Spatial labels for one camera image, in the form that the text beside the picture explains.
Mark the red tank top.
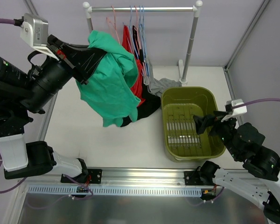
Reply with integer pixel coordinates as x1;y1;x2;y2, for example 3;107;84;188
122;25;145;107

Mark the silver and white clothes rack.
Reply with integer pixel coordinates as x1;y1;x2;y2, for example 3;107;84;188
83;0;203;85

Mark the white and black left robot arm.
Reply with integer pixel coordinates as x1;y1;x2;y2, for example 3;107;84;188
0;35;106;183

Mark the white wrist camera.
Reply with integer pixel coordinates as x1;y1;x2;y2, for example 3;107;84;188
14;13;58;60
221;99;247;122

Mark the green tank top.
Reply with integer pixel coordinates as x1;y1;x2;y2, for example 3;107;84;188
77;30;140;127

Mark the grey tank top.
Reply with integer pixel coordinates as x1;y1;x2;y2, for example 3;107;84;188
146;58;182;97

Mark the aluminium left frame post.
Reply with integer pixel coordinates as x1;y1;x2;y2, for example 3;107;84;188
24;0;65;140

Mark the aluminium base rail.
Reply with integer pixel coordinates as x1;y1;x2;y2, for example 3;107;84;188
17;166;271;189

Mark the black tank top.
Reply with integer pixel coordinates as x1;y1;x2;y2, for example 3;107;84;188
120;25;161;128

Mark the blue wire hanger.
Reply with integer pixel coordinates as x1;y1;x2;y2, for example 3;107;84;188
128;6;139;59
139;6;149;79
140;6;151;86

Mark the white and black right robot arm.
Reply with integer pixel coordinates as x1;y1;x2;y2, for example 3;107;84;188
193;111;280;224

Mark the aluminium right frame post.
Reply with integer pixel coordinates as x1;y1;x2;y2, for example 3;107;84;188
224;0;271;70

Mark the olive green plastic basket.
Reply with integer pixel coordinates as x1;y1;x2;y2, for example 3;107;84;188
161;87;225;162

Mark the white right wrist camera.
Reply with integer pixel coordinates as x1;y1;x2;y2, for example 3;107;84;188
221;99;247;122

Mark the aluminium frame post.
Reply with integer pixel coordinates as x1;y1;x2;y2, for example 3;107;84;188
24;0;65;140
224;0;271;70

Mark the white slotted cable duct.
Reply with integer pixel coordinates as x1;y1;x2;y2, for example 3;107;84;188
28;185;202;197

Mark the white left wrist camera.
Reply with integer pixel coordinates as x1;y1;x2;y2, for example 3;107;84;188
14;13;58;60

